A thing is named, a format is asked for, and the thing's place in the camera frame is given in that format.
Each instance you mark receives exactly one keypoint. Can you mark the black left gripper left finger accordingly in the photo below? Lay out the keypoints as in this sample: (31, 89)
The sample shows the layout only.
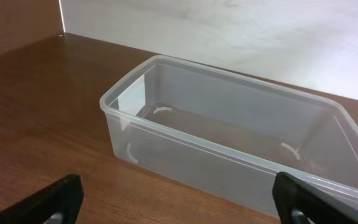
(58, 202)

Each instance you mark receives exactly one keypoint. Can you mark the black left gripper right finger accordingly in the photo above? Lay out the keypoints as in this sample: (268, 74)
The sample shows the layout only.
(298, 202)

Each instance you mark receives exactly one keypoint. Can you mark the clear plastic storage container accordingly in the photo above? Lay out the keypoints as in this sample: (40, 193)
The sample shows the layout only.
(228, 134)

